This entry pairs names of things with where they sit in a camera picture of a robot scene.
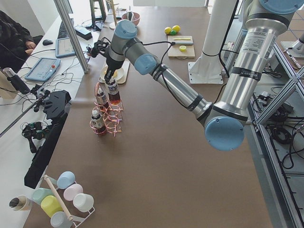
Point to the wooden stand with round base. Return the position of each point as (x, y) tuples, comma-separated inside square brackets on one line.
[(113, 24)]

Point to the blue teach pendant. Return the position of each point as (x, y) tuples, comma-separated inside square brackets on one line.
[(64, 48), (43, 70)]

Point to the steel muddler black tip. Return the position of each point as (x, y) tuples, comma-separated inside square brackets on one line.
[(183, 43)]

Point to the pink ice bowl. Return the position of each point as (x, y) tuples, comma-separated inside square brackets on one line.
[(136, 18)]

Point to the wooden cutting board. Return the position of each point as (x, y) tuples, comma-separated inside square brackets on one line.
[(174, 51)]

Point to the white round plate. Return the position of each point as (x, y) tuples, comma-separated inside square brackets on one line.
[(119, 75)]

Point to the glazed ring donut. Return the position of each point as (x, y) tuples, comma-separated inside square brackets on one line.
[(115, 73)]

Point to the white wire cup rack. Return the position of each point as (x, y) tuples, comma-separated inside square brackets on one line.
[(77, 217)]

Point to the white cup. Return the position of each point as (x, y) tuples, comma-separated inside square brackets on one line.
[(83, 202)]

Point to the black thermos bottle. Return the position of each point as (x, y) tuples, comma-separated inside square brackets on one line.
[(16, 81)]

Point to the whole lemon lower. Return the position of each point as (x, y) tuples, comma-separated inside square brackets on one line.
[(167, 30)]

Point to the green lime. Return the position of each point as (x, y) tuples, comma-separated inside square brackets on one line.
[(173, 33)]

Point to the black monitor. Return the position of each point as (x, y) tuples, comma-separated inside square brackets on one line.
[(55, 110)]

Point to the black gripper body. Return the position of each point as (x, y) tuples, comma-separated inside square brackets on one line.
[(111, 66)]

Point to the copper wire bottle rack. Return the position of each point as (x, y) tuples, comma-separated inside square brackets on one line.
[(112, 116)]

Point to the computer mouse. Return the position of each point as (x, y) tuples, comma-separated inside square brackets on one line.
[(47, 42)]

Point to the steel ice scoop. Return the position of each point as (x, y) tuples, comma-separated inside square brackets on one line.
[(130, 14)]

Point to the grey blue cup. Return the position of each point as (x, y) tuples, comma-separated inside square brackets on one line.
[(60, 220)]

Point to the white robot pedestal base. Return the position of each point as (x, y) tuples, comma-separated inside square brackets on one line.
[(207, 68)]

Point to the yellow cup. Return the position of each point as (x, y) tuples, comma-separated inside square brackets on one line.
[(50, 205)]

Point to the seated person in black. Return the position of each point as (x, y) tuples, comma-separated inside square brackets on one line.
[(16, 43)]

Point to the mint green cup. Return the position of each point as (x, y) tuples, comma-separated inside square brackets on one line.
[(39, 194)]

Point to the aluminium frame post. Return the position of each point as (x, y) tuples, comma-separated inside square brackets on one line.
[(62, 10)]

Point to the whole lemon upper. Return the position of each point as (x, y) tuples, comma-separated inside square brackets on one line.
[(176, 28)]

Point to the pink cup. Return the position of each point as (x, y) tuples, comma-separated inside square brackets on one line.
[(71, 191)]

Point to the half lemon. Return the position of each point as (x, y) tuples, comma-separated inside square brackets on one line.
[(182, 48)]

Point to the tea bottle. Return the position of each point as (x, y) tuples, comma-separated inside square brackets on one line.
[(98, 123), (113, 92), (101, 99)]

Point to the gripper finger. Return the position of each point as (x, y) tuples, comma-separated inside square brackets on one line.
[(111, 80), (107, 77)]

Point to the blue teach pendant far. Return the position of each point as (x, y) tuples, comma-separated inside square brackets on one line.
[(64, 48)]

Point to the whole lemon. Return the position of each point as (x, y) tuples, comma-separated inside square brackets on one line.
[(176, 28), (167, 30)]

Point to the blue teach pendant near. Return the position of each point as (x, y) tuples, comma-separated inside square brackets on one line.
[(43, 70)]

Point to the cream rabbit tray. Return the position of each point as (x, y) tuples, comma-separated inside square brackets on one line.
[(125, 67)]

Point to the black keyboard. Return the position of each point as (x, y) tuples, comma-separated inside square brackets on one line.
[(62, 33)]

